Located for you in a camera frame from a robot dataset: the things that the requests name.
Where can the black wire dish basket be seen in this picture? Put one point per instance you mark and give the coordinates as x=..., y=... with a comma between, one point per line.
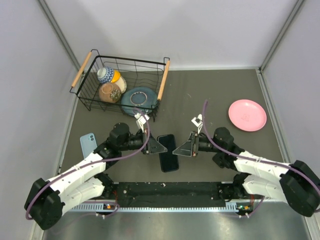
x=136, y=72

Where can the brown ceramic bowl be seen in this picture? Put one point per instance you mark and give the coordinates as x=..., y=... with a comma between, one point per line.
x=110, y=93

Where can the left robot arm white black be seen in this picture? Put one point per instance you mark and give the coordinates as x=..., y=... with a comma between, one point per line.
x=48, y=200

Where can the blue smartphone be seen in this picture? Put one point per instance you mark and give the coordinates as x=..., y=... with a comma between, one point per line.
x=168, y=153

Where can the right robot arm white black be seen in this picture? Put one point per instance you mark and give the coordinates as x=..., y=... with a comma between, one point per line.
x=294, y=184

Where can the beige bowl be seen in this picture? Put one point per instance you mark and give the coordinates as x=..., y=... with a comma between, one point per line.
x=122, y=84

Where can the black smartphone face down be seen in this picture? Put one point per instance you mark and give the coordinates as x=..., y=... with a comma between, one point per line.
x=219, y=159

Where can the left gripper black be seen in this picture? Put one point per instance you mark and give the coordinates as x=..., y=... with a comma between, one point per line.
x=152, y=146

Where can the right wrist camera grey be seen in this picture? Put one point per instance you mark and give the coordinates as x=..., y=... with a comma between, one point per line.
x=198, y=122

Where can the blue white patterned bowl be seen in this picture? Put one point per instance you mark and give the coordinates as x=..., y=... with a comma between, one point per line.
x=105, y=74

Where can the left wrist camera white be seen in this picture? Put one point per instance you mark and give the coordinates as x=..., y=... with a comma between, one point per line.
x=141, y=120

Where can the grey slotted cable duct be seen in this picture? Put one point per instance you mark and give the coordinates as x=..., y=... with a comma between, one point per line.
x=230, y=207

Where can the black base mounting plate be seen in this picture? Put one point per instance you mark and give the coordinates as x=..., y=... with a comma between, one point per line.
x=173, y=194

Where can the dark teal plate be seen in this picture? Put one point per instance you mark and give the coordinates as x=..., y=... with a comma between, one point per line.
x=143, y=98

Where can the yellow bowl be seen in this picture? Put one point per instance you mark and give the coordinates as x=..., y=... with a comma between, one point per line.
x=116, y=76

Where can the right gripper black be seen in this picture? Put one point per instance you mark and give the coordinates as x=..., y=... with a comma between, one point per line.
x=189, y=148

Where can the pink plate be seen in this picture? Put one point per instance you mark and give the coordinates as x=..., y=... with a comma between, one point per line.
x=247, y=115

